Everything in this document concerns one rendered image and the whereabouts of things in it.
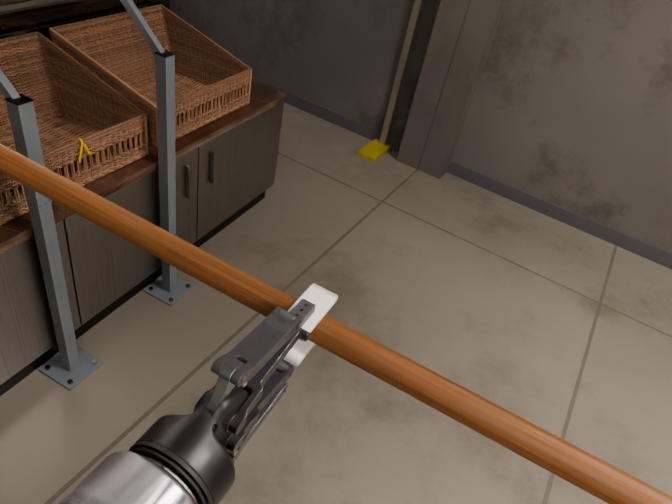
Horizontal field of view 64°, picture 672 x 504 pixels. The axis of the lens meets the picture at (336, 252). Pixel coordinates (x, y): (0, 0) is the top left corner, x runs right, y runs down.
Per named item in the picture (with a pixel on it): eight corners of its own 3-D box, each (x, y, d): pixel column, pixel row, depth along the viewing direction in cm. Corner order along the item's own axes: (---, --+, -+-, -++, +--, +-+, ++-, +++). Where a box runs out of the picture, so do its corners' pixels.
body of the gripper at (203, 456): (118, 429, 37) (205, 345, 44) (124, 491, 42) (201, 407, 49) (208, 488, 35) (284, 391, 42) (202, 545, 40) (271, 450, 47)
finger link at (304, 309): (272, 337, 49) (276, 314, 47) (301, 305, 52) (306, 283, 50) (286, 345, 48) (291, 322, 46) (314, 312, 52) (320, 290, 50)
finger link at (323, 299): (275, 327, 50) (276, 322, 50) (312, 287, 56) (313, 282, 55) (302, 342, 50) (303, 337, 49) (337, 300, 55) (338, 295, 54)
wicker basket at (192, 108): (55, 103, 200) (43, 26, 183) (162, 67, 242) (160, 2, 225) (158, 150, 187) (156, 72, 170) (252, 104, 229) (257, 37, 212)
